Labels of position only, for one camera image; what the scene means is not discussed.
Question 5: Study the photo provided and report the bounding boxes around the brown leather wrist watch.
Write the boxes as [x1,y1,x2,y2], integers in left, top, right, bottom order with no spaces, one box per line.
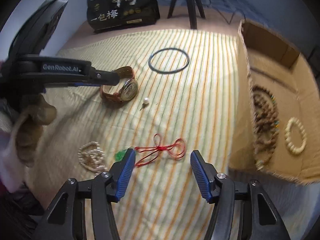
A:
[99,66,139,103]

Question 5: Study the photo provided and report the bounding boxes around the green jade red cord pendant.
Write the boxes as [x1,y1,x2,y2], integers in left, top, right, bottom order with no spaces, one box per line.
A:
[114,133,187,168]

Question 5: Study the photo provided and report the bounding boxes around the brown wooden bead necklace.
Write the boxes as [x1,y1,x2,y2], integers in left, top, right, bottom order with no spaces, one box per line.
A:
[250,84,281,171]

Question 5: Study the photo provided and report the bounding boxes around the cream bead bracelet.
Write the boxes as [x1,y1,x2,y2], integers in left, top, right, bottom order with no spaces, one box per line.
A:
[284,116,308,155]

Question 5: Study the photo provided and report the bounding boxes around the left gloved hand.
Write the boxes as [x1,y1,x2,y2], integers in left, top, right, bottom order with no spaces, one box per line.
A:
[15,94,57,167]

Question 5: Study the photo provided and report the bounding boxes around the small white pearl earring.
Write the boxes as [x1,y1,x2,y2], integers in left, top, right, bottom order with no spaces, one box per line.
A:
[141,98,150,109]

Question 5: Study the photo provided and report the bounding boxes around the striped yellow cloth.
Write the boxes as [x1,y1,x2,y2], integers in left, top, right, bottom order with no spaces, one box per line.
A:
[25,29,239,239]

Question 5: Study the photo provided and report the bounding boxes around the black printed snack bag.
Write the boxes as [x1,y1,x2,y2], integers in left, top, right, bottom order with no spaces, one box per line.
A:
[87,0,160,32]

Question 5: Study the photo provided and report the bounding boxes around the brown cardboard box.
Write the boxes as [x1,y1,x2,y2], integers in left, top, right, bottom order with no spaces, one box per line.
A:
[229,20,319,185]

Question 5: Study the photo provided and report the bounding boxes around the white pearl necklace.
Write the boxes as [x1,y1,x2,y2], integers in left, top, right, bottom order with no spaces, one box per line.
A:
[77,141,108,176]

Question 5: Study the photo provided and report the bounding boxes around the black thin bangle ring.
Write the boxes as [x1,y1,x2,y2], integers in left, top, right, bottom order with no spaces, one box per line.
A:
[147,48,190,75]

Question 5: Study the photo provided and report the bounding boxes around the black power cable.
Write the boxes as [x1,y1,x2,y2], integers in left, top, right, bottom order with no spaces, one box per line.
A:
[207,0,247,26]

